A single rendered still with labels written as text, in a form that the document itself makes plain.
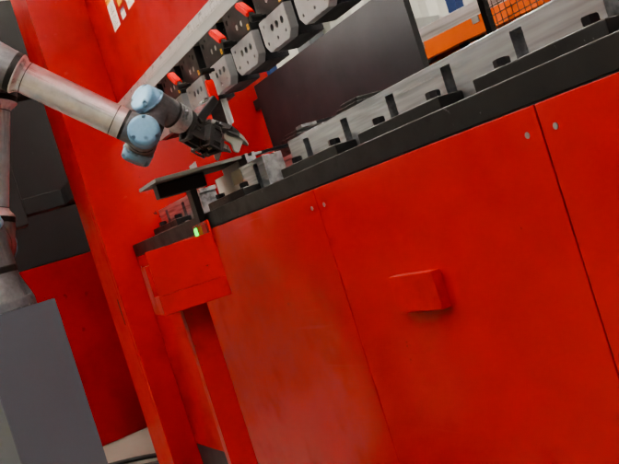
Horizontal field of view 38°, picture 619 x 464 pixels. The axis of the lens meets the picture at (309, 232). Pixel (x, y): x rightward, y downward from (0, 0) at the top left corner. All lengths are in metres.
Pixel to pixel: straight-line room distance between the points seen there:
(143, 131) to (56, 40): 1.44
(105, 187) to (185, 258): 1.38
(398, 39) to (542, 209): 1.42
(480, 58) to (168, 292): 0.90
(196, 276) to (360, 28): 1.11
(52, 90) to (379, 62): 1.07
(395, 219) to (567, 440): 0.49
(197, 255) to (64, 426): 0.47
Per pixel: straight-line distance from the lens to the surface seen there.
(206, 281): 2.04
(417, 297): 1.62
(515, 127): 1.32
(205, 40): 2.51
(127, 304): 3.35
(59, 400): 2.05
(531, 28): 1.43
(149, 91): 2.23
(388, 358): 1.83
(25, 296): 2.06
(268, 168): 2.37
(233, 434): 2.14
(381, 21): 2.72
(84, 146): 3.39
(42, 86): 2.12
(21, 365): 2.03
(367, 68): 2.82
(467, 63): 1.57
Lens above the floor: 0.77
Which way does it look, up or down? 1 degrees down
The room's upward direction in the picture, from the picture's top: 18 degrees counter-clockwise
